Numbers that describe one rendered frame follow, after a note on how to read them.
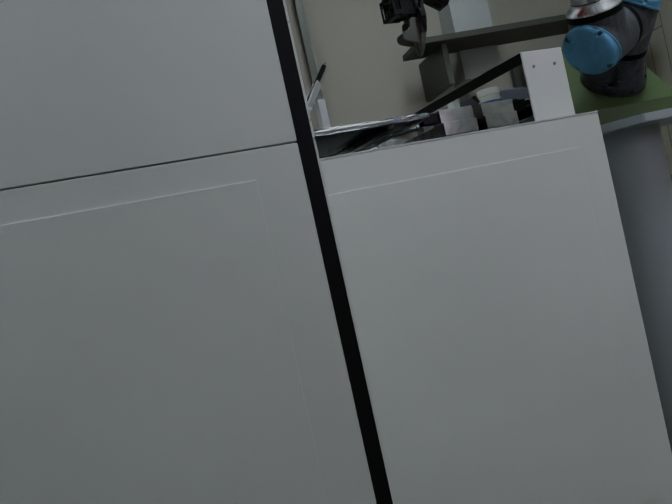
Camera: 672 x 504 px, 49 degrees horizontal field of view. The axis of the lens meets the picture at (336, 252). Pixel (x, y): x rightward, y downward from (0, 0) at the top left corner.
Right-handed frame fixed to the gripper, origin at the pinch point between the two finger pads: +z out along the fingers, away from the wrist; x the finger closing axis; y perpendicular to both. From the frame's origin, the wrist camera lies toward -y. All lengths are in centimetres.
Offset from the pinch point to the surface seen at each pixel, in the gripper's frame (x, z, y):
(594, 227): 51, 49, 3
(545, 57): 44.9, 16.3, 0.1
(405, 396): 51, 69, 46
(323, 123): -12.1, 11.8, 25.1
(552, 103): 45, 25, 1
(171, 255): 71, 40, 80
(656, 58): -177, -26, -252
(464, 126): 27.4, 24.1, 9.8
